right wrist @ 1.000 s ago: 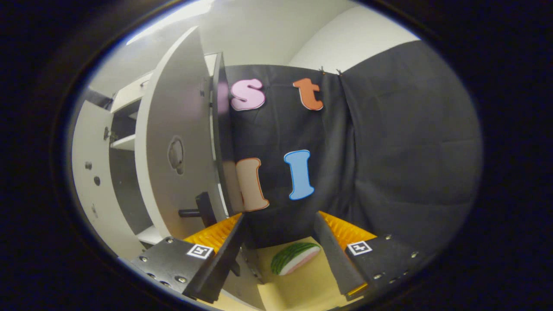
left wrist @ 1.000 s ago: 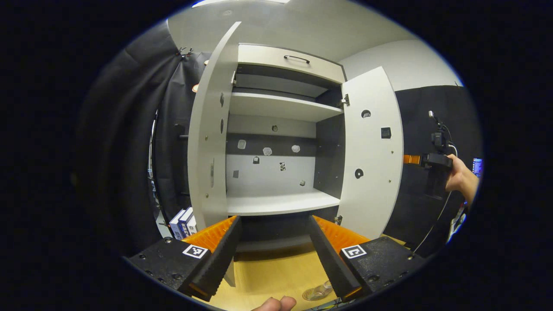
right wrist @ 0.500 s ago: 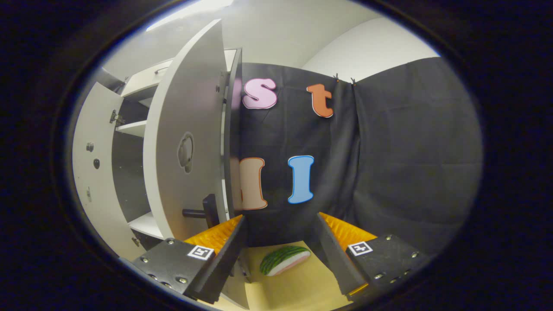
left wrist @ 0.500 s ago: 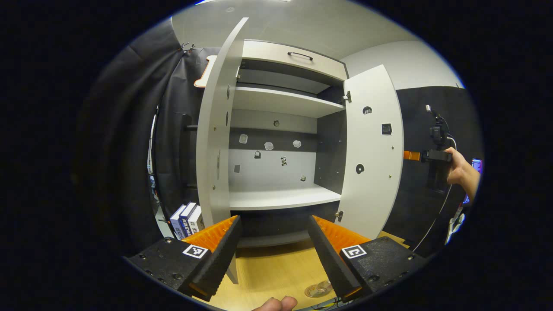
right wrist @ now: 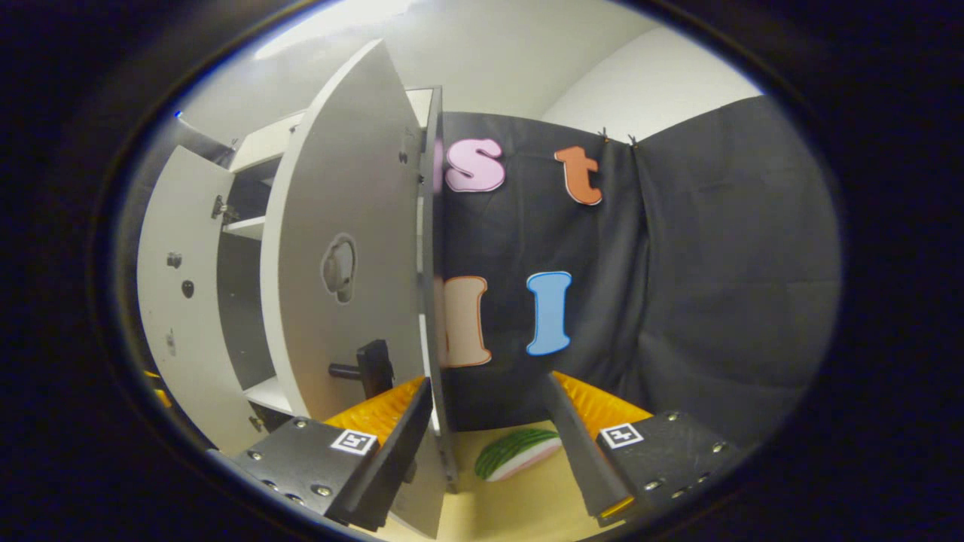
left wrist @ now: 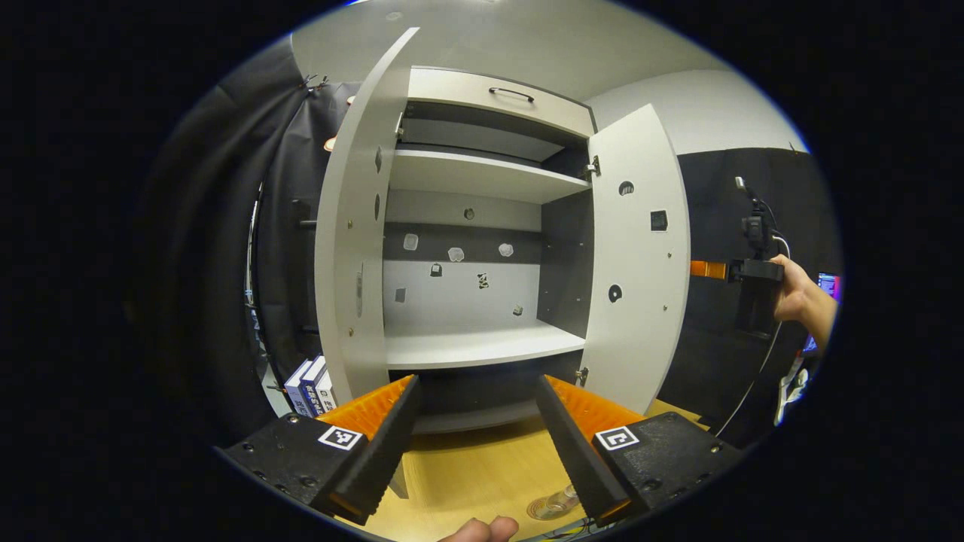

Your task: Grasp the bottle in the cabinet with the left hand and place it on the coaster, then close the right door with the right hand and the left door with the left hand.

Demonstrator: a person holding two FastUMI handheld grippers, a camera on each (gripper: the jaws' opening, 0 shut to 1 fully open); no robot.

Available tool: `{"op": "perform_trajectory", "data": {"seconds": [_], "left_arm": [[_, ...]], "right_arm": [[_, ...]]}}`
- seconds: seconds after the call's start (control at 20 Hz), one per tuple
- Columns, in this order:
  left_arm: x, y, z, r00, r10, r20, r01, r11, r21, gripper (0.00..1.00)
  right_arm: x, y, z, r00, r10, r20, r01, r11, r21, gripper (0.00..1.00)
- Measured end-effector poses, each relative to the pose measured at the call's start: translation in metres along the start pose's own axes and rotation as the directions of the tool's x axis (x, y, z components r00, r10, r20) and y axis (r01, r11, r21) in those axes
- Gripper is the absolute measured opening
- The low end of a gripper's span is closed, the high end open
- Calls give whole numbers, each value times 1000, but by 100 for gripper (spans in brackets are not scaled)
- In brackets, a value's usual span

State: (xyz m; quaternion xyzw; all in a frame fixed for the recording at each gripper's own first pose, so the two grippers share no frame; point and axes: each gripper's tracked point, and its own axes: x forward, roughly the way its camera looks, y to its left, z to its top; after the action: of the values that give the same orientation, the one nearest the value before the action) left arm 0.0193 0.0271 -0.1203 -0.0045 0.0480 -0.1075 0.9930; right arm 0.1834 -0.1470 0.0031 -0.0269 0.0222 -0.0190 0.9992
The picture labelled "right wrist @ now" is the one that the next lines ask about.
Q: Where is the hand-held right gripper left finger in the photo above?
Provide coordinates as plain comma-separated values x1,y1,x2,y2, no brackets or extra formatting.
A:
205,376,434,532

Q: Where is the watermelon slice toy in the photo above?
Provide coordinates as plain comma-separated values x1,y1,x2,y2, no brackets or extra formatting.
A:
474,427,565,483

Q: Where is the white cabinet with grey interior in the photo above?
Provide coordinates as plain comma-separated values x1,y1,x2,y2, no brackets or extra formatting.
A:
217,86,459,495

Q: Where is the white cabinet shelf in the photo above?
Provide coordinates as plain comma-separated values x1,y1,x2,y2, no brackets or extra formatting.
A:
221,215,267,242

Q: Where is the white cabinet door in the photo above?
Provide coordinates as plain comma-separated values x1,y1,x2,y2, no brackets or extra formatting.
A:
259,38,457,540
136,145,266,454

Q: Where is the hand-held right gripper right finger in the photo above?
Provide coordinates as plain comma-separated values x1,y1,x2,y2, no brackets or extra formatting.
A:
541,371,743,528

